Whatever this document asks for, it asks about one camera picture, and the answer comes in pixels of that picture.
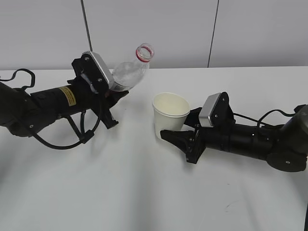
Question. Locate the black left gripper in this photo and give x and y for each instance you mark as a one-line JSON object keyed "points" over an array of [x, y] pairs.
{"points": [[106, 98]]}

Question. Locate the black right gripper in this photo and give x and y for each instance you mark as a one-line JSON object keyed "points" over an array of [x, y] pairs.
{"points": [[195, 142]]}

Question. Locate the clear water bottle red label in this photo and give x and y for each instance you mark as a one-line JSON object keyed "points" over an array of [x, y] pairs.
{"points": [[128, 74]]}

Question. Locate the white paper cup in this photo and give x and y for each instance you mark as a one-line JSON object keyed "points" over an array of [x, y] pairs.
{"points": [[170, 112]]}

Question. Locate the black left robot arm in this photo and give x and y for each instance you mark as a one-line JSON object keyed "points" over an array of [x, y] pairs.
{"points": [[23, 114]]}

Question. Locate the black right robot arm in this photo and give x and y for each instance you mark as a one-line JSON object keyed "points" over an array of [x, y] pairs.
{"points": [[284, 147]]}

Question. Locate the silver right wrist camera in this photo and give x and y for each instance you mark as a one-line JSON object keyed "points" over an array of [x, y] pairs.
{"points": [[207, 110]]}

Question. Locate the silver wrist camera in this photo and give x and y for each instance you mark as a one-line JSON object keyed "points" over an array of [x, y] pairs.
{"points": [[207, 110], [99, 65]]}

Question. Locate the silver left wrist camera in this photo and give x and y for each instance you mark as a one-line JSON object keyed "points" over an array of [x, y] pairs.
{"points": [[99, 65]]}

